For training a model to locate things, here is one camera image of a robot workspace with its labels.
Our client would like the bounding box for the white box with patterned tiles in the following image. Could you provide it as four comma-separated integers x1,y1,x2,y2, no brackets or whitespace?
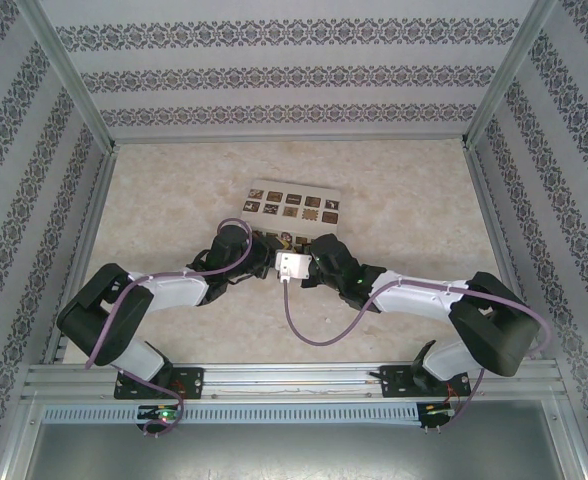
240,178,344,251

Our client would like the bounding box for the slotted grey cable duct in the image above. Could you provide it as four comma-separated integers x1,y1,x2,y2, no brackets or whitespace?
41,403,420,426

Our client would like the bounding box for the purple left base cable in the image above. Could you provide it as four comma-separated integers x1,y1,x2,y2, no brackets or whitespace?
118,377,184,437

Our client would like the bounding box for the grey metal panel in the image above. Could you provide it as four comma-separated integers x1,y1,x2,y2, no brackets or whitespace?
23,423,568,480

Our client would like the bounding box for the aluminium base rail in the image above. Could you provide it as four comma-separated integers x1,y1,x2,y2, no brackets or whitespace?
21,362,568,401

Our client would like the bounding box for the aluminium side rail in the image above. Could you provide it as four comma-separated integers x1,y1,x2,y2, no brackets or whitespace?
48,144,119,362
463,142,526,294

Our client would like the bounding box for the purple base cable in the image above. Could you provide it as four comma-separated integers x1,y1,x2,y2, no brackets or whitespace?
118,377,184,437
443,369,486,431

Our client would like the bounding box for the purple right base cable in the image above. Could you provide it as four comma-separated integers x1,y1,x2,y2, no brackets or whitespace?
443,369,486,431

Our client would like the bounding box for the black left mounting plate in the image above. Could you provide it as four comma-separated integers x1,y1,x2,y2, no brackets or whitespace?
113,366,205,400

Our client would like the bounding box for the black mounting plate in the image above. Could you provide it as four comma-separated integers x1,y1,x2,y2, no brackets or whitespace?
381,364,470,400
113,366,205,400

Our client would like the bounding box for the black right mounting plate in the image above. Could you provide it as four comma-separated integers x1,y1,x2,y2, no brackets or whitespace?
381,364,470,400

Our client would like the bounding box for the aluminium frame post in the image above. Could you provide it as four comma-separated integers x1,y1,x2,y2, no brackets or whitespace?
16,0,121,152
461,0,559,147

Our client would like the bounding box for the left controller board green light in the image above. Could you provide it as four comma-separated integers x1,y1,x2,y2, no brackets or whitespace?
138,407,180,421

